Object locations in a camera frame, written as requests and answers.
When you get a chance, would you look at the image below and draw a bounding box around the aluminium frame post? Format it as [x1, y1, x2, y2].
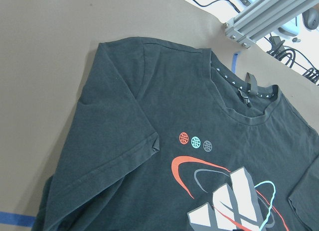
[225, 0, 319, 48]

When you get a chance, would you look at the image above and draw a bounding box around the black graphic t-shirt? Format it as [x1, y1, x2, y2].
[33, 37, 319, 231]

